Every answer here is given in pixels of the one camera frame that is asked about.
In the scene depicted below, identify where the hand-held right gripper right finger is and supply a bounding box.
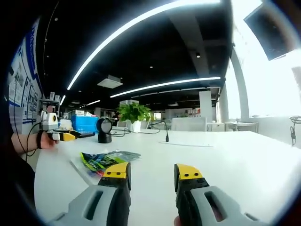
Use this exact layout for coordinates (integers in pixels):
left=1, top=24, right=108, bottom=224
left=174, top=163, right=267, bottom=226

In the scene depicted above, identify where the clear plastic sheet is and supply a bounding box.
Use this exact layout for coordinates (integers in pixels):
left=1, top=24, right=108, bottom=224
left=70, top=157, right=101, bottom=187

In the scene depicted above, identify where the blue white wall poster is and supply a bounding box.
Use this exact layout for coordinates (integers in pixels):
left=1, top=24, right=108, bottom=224
left=6, top=18, right=45, bottom=134

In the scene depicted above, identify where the black wire stand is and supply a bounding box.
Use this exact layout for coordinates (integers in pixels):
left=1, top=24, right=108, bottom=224
left=288, top=115, right=301, bottom=148

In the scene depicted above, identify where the green sheet goods packet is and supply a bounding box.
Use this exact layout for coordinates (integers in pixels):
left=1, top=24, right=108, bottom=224
left=79, top=150, right=142, bottom=177

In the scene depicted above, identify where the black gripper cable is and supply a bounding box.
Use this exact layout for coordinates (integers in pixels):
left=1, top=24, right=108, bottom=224
left=19, top=121, right=43, bottom=157

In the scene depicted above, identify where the straight ceiling light strip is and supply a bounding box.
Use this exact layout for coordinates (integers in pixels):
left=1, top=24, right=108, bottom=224
left=110, top=76, right=222, bottom=98

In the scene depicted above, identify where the person's left hand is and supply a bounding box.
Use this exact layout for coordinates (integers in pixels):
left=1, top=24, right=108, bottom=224
left=37, top=130, right=60, bottom=150

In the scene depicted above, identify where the hanging dark monitor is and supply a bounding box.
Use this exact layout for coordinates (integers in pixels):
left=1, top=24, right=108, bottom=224
left=243, top=1, right=295, bottom=62

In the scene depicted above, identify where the blue plastic crate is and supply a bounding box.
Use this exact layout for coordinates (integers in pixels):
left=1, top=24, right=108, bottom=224
left=71, top=115, right=100, bottom=134

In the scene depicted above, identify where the green potted plant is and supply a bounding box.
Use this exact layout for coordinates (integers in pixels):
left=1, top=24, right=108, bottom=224
left=116, top=102, right=152, bottom=133

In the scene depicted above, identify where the white table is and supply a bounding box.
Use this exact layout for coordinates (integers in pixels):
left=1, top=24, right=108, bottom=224
left=34, top=128, right=301, bottom=226

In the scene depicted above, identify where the black round desk device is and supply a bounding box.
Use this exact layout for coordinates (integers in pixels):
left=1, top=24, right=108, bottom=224
left=96, top=117, right=114, bottom=144

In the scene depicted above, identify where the ceiling air conditioner unit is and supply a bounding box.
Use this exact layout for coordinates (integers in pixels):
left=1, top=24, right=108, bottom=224
left=97, top=74, right=124, bottom=89

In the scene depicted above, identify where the black cable with plug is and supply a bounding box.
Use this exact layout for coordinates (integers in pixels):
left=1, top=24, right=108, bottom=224
left=150, top=121, right=170, bottom=143

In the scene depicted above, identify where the person's dark clothing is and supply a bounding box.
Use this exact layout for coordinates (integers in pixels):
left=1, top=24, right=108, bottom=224
left=0, top=150, right=40, bottom=217

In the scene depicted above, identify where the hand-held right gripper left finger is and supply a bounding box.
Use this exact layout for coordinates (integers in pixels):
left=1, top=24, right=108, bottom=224
left=47, top=162, right=132, bottom=226

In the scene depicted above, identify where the long curved ceiling light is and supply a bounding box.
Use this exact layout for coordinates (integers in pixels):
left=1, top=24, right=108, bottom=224
left=67, top=0, right=223, bottom=91

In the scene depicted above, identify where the white chair back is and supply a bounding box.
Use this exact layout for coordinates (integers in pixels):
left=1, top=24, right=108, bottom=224
left=171, top=116, right=208, bottom=132

